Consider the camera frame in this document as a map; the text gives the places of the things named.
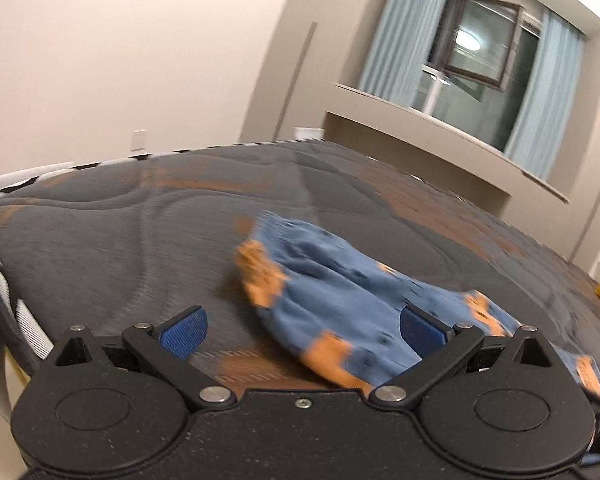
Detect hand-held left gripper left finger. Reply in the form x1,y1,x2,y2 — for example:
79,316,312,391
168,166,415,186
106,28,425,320
54,305,238,413

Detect light blue curtain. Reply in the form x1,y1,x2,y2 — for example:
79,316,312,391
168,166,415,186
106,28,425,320
502,7,587,181
357,0,455,107

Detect grey quilted mattress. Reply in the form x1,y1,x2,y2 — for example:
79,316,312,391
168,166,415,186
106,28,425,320
0,139,600,393

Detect window with open sash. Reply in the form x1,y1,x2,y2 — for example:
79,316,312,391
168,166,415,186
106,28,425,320
411,0,541,152

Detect beige window seat cabinet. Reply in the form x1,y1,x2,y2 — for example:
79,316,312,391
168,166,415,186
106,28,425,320
324,81,571,221

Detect blue pants with orange cars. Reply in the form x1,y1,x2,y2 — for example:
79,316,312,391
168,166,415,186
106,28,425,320
235,211,600,402

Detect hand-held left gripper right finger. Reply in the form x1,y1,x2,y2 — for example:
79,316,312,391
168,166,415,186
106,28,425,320
367,305,557,411

